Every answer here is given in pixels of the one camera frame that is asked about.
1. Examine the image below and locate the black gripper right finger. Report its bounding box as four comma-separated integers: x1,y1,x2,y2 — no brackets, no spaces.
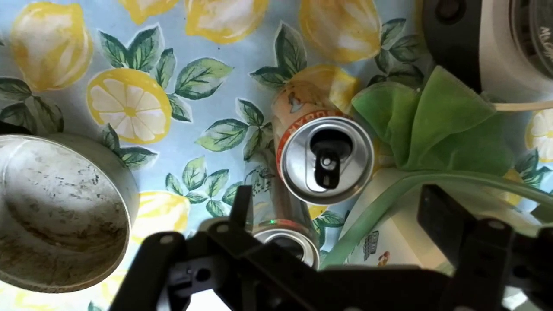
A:
416,183,553,311

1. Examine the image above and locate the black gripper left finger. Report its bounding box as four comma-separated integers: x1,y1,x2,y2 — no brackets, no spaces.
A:
108,183,324,311

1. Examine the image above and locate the silver drink can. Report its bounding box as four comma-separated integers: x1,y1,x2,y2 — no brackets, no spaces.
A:
250,220,321,273

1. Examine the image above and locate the green cloth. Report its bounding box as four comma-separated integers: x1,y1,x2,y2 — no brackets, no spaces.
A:
350,64,514,178

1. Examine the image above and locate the metal cooking pot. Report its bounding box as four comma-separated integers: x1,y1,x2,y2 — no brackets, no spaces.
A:
0,133,141,294

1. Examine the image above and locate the white coffee maker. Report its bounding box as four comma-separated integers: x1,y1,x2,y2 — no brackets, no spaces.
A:
421,0,553,113

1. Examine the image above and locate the lemon print tablecloth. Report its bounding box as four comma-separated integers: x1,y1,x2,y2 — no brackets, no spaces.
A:
0,0,553,311

